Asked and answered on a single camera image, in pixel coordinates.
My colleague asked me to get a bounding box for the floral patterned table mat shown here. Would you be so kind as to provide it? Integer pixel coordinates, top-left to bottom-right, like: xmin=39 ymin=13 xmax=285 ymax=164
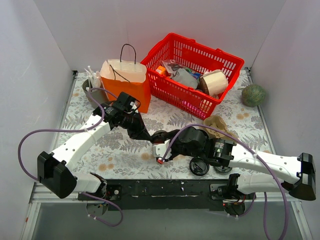
xmin=63 ymin=70 xmax=272 ymax=179

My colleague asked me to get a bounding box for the grey cup with straws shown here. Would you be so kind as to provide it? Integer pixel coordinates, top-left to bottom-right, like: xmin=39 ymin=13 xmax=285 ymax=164
xmin=82 ymin=65 xmax=109 ymax=109

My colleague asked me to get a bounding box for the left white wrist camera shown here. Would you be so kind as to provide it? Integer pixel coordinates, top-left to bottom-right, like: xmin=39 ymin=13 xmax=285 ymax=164
xmin=130 ymin=100 xmax=141 ymax=112

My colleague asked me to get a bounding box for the grey crumpled bag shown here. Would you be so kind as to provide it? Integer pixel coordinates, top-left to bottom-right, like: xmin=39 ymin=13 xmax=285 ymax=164
xmin=171 ymin=68 xmax=198 ymax=89

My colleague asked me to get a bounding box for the green round melon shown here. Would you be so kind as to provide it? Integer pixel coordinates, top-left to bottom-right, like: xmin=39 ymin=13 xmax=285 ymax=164
xmin=241 ymin=84 xmax=267 ymax=107

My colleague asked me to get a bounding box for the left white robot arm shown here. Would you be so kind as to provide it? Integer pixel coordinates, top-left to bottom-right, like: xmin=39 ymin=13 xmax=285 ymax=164
xmin=37 ymin=92 xmax=152 ymax=200

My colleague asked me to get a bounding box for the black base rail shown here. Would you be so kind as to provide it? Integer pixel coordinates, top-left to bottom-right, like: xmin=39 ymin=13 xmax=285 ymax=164
xmin=77 ymin=178 xmax=251 ymax=212

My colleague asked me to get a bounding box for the orange paper gift bag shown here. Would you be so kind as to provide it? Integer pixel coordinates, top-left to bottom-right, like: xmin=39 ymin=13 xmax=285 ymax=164
xmin=100 ymin=57 xmax=151 ymax=114

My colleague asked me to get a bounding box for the red plastic shopping basket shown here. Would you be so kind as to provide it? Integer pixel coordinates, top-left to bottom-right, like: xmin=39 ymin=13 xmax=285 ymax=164
xmin=141 ymin=33 xmax=245 ymax=120

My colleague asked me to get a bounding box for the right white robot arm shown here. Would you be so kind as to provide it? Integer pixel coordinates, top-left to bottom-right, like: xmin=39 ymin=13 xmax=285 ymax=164
xmin=163 ymin=124 xmax=316 ymax=201

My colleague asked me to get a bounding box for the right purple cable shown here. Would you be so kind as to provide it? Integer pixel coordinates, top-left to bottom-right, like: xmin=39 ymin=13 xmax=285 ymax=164
xmin=162 ymin=123 xmax=291 ymax=240

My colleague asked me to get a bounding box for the brown cardboard cup carrier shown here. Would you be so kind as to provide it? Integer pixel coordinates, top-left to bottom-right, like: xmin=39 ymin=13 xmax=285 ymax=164
xmin=203 ymin=115 xmax=238 ymax=141

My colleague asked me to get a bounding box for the orange snack packet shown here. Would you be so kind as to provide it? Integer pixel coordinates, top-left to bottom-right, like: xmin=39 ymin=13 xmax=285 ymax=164
xmin=155 ymin=65 xmax=167 ymax=76

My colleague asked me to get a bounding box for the beige tape roll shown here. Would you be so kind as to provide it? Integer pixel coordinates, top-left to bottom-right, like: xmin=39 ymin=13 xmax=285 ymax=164
xmin=199 ymin=69 xmax=229 ymax=97

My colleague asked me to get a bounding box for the black coffee lid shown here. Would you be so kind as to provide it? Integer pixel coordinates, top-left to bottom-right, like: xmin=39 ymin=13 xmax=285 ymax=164
xmin=213 ymin=166 xmax=233 ymax=174
xmin=189 ymin=157 xmax=210 ymax=176
xmin=151 ymin=130 xmax=172 ymax=144

